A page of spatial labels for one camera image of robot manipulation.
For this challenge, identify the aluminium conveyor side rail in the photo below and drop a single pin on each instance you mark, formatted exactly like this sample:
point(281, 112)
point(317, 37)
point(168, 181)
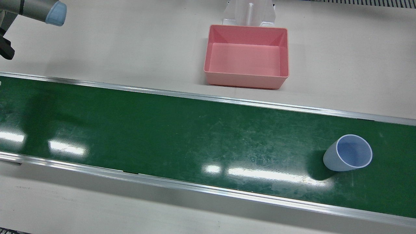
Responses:
point(195, 187)
point(208, 97)

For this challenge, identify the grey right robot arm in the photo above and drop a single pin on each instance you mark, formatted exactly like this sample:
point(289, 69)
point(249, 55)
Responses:
point(31, 8)

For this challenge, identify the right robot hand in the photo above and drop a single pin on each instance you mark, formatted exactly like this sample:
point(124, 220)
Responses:
point(6, 48)

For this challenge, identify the green conveyor belt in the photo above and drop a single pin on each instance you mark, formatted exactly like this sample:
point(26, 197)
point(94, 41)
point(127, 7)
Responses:
point(162, 130)

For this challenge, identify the pink plastic box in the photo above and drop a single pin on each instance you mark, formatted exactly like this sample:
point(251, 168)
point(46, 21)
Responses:
point(245, 60)

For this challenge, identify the black ventilation grille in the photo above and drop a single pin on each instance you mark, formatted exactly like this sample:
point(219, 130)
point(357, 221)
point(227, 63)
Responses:
point(373, 2)

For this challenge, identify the white plastic stand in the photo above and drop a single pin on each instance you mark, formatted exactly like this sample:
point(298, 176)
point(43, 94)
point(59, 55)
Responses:
point(240, 11)

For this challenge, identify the translucent blue-white cup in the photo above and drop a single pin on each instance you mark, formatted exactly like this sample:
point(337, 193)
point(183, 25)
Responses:
point(331, 159)

